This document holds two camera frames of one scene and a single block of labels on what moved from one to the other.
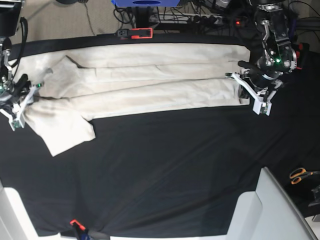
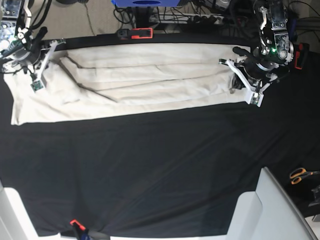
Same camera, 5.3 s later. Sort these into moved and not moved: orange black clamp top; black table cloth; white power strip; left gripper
Moved: left gripper
Not moved: orange black clamp top; black table cloth; white power strip
